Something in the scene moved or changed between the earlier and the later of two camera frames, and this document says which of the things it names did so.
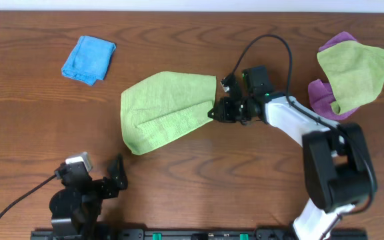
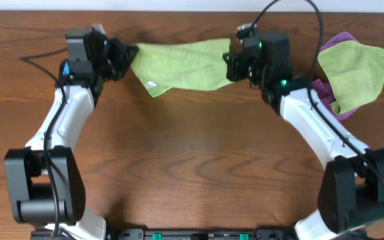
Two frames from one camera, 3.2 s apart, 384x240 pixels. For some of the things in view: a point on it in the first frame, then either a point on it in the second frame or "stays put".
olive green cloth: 357,73 stays put
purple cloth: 321,95 stays put
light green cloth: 165,107 → 197,65
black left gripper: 121,177 → 118,51
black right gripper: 223,105 → 234,62
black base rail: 220,234 stays put
